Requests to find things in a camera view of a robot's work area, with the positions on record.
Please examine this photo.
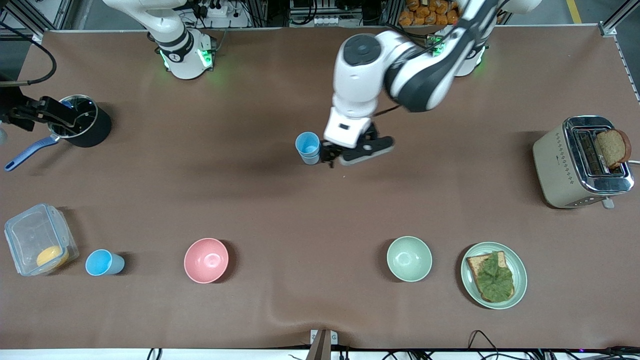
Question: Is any pale green bowl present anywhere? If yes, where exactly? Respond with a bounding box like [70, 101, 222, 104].
[386, 236, 433, 283]

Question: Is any white power strip with plugs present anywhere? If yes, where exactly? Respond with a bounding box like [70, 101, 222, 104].
[196, 1, 229, 19]

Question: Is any pink bowl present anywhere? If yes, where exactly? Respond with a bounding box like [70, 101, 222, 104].
[183, 237, 230, 284]

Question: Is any bread slice under lettuce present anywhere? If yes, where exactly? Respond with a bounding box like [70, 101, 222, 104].
[466, 250, 516, 303]

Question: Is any clear plastic food container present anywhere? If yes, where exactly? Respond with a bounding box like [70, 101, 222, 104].
[4, 203, 80, 277]

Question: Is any green lettuce leaf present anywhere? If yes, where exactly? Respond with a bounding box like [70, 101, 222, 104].
[475, 251, 515, 303]

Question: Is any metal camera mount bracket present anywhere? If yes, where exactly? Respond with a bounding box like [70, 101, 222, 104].
[306, 329, 339, 360]

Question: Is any beige chrome toaster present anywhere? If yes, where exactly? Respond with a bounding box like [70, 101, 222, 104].
[532, 116, 636, 210]

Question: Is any bag of bread rolls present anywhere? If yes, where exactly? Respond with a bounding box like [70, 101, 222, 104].
[398, 0, 463, 27]

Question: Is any black pot with blue handle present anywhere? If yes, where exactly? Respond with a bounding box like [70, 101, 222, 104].
[4, 95, 113, 172]

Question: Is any glass lid with blue knob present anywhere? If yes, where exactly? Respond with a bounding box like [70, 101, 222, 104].
[48, 96, 98, 140]

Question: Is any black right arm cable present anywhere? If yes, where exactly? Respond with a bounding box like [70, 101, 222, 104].
[0, 22, 58, 87]

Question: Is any black looped cable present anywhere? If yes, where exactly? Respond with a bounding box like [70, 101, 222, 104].
[467, 330, 502, 360]

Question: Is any pale green plate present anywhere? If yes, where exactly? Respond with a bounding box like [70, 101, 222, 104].
[460, 242, 528, 310]

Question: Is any orange round food item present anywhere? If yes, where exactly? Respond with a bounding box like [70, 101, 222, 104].
[36, 245, 70, 270]

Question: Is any brown toast slice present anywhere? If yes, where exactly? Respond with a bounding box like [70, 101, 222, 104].
[594, 129, 632, 169]

